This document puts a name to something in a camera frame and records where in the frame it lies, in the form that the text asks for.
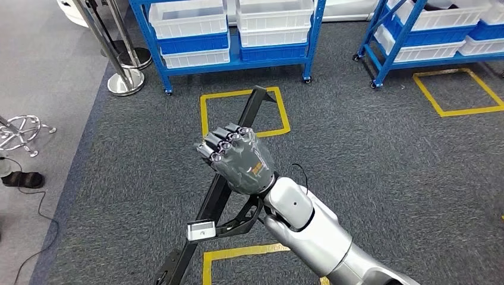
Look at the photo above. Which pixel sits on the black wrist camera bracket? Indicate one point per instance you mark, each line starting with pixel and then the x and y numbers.
pixel 244 222

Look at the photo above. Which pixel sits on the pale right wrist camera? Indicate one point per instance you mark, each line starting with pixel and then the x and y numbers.
pixel 201 231

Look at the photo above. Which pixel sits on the chrome stool base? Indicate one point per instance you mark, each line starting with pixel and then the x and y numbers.
pixel 19 131

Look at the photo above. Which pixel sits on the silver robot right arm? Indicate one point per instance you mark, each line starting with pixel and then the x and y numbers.
pixel 315 236

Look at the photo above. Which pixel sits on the blue plastic bin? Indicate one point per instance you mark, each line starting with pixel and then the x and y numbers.
pixel 275 53
pixel 193 44
pixel 488 31
pixel 433 36

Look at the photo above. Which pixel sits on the blue wheeled shelf rack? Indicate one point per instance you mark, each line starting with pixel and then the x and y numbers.
pixel 388 59

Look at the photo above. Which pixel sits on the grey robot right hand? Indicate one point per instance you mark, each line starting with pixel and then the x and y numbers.
pixel 244 165

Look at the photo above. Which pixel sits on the white car with red stripe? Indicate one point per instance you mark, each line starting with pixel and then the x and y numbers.
pixel 73 11

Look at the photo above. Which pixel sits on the blue metal shelf rack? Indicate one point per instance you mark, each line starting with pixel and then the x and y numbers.
pixel 236 65

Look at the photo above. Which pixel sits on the chrome stanchion post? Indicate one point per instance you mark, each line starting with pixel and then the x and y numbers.
pixel 126 82
pixel 136 59

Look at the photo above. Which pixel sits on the black plastic plate bracket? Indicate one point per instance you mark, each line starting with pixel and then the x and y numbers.
pixel 214 200

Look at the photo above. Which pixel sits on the person's foot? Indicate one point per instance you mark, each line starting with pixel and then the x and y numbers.
pixel 23 180

